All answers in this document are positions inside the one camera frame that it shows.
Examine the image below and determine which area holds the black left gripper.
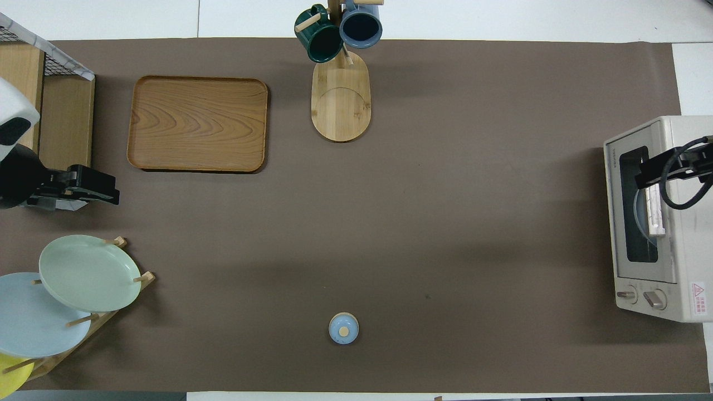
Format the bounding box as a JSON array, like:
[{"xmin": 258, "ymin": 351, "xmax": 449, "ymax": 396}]
[{"xmin": 47, "ymin": 165, "xmax": 120, "ymax": 206}]

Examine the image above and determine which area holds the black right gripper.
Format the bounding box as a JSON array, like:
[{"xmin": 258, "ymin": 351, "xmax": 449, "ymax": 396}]
[{"xmin": 635, "ymin": 145, "xmax": 713, "ymax": 190}]

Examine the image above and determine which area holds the light blue round plate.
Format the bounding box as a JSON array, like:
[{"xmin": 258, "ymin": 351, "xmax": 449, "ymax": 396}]
[{"xmin": 634, "ymin": 189, "xmax": 653, "ymax": 244}]

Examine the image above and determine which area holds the beige toaster oven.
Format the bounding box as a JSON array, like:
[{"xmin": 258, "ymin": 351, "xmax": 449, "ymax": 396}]
[{"xmin": 603, "ymin": 115, "xmax": 713, "ymax": 324}]

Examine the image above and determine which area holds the wooden two-step shelf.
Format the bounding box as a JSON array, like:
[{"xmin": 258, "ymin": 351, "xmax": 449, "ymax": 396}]
[{"xmin": 0, "ymin": 42, "xmax": 96, "ymax": 202}]

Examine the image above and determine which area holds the pale green plate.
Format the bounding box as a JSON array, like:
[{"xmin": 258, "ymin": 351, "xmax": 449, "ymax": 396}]
[{"xmin": 38, "ymin": 234, "xmax": 142, "ymax": 312}]

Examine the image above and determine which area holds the wooden serving tray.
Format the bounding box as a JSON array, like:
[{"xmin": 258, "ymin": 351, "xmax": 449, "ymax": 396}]
[{"xmin": 127, "ymin": 75, "xmax": 269, "ymax": 173}]

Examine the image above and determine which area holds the wooden plate rack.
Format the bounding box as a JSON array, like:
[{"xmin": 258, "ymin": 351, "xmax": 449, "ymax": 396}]
[{"xmin": 0, "ymin": 237, "xmax": 156, "ymax": 382}]

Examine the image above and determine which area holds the light blue racked plate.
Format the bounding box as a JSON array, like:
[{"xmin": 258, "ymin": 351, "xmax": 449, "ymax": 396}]
[{"xmin": 0, "ymin": 272, "xmax": 92, "ymax": 358}]

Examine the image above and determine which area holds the brown table mat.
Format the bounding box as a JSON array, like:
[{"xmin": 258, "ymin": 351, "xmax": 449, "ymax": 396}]
[{"xmin": 0, "ymin": 38, "xmax": 709, "ymax": 393}]

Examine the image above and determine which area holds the yellow plate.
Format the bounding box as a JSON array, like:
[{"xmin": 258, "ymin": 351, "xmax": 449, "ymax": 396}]
[{"xmin": 0, "ymin": 352, "xmax": 34, "ymax": 397}]

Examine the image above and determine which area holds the wooden mug tree stand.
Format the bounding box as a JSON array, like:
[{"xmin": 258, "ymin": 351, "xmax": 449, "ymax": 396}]
[{"xmin": 294, "ymin": 0, "xmax": 385, "ymax": 143}]

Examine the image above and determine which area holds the dark green mug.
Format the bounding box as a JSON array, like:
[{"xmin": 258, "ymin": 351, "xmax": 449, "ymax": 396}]
[{"xmin": 294, "ymin": 4, "xmax": 344, "ymax": 63}]

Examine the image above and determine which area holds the blue mug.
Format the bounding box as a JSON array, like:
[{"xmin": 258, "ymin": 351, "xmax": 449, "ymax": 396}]
[{"xmin": 339, "ymin": 0, "xmax": 383, "ymax": 49}]

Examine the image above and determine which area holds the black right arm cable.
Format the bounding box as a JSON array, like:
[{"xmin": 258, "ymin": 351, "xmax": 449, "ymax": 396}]
[{"xmin": 660, "ymin": 136, "xmax": 713, "ymax": 211}]

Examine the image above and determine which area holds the black wire basket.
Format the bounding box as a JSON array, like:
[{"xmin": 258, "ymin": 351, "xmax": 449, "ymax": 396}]
[{"xmin": 0, "ymin": 25, "xmax": 92, "ymax": 79}]

